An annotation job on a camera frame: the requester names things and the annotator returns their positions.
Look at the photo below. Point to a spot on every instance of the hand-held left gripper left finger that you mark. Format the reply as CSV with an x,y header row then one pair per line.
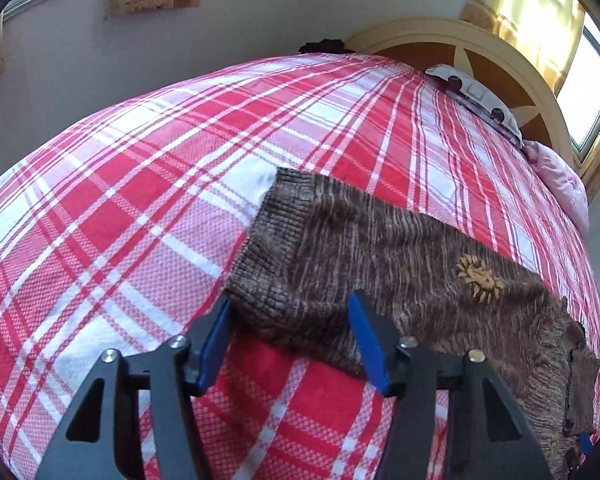
x,y
215,345

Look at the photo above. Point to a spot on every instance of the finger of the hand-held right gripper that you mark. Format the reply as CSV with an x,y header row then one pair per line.
x,y
586,444

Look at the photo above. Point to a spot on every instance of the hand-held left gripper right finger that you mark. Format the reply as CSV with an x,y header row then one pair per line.
x,y
372,345

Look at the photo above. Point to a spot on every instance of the brown knit sweater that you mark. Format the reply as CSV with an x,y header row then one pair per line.
x,y
380,250

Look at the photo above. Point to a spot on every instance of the red plaid bedsheet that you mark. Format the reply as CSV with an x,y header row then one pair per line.
x,y
130,185

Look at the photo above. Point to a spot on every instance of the pink pillow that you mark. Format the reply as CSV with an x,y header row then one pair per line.
x,y
560,175

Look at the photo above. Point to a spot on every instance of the white printed pillow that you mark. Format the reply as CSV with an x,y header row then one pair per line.
x,y
475,91

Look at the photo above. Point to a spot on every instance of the dark object behind bed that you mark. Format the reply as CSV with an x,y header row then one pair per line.
x,y
325,46

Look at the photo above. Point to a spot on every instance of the cream wooden headboard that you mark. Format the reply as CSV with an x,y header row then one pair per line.
x,y
480,40

